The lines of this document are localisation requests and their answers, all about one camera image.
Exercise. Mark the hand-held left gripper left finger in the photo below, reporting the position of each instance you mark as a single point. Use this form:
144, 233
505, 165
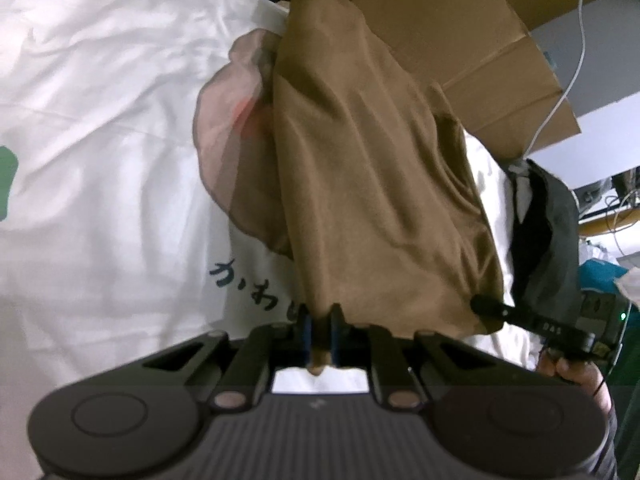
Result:
306, 335

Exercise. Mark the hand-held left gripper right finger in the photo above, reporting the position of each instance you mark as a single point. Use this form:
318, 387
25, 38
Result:
336, 335

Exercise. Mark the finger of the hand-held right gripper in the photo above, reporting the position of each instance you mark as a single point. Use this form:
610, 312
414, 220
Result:
505, 311

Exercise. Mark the brown printed t-shirt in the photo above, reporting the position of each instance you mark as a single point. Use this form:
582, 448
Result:
375, 185

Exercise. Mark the person's right forearm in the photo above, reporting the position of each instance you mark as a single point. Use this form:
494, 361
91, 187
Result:
612, 435

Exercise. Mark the person's right hand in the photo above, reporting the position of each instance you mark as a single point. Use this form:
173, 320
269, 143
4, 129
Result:
580, 375

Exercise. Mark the teal cloth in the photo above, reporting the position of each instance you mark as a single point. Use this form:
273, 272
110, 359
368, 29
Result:
600, 275

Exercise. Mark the grey laptop bag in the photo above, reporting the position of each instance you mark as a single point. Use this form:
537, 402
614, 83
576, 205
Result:
562, 230

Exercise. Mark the flattened cardboard sheet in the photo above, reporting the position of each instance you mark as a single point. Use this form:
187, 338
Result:
450, 35

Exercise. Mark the white printed bedsheet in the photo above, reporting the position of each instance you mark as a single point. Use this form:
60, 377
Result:
100, 110

